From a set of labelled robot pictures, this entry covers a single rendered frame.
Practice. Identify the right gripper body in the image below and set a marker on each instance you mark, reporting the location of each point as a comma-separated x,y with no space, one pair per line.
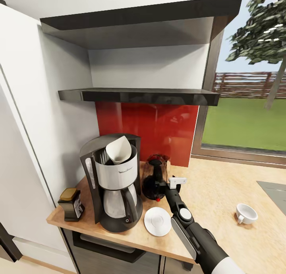
163,188

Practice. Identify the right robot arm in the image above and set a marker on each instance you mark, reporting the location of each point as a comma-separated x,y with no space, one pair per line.
200,242

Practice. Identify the countertop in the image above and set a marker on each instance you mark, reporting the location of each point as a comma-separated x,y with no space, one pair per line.
212,192

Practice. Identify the saucer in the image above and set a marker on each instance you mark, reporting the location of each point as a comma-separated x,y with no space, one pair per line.
157,221

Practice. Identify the electric kettle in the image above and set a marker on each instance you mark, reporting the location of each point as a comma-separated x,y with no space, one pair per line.
154,166

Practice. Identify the bottle of coffee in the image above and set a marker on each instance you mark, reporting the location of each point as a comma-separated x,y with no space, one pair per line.
70,202

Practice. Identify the paper coffee filter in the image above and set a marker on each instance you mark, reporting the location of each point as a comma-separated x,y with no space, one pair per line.
119,150

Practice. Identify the coffee cup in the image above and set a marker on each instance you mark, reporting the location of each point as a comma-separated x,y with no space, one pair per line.
246,214

